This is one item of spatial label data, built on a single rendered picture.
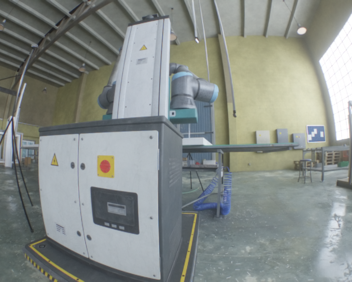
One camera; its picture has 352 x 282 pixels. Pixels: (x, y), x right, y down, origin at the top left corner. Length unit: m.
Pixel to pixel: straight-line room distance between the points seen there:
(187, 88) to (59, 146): 0.78
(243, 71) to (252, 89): 1.21
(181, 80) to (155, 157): 0.72
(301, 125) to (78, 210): 9.28
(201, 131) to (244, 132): 2.25
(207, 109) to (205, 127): 1.00
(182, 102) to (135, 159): 0.61
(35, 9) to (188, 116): 11.10
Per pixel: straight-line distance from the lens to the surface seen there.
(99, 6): 7.16
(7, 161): 7.55
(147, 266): 0.50
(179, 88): 0.99
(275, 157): 8.52
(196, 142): 1.56
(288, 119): 9.03
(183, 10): 9.49
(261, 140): 8.16
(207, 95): 1.09
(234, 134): 7.80
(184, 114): 0.92
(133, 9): 9.59
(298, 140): 8.85
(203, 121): 8.34
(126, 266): 0.54
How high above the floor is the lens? 0.74
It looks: 6 degrees up
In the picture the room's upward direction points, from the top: straight up
